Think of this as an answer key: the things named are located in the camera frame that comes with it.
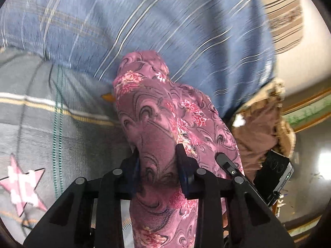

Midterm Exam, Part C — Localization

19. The pink floral garment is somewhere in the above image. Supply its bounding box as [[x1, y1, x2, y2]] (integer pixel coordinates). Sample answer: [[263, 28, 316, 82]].
[[113, 51, 242, 247]]

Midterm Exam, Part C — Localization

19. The black electronic device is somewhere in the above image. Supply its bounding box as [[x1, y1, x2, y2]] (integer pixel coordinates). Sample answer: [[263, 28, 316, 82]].
[[215, 149, 295, 207]]

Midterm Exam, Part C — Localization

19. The brown leopard print cloth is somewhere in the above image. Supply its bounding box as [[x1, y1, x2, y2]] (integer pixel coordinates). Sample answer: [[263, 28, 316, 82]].
[[230, 78, 296, 181]]

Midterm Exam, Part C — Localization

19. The grey striped bedsheet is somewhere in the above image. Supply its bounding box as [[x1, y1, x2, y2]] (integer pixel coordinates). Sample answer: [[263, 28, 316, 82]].
[[1, 47, 131, 242]]

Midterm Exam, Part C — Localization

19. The green gold framed panel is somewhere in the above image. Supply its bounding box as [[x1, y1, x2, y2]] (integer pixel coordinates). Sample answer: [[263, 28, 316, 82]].
[[283, 88, 330, 133]]

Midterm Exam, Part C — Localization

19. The blue plaid pillow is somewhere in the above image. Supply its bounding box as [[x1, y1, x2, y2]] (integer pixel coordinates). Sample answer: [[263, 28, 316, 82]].
[[1, 0, 275, 118]]

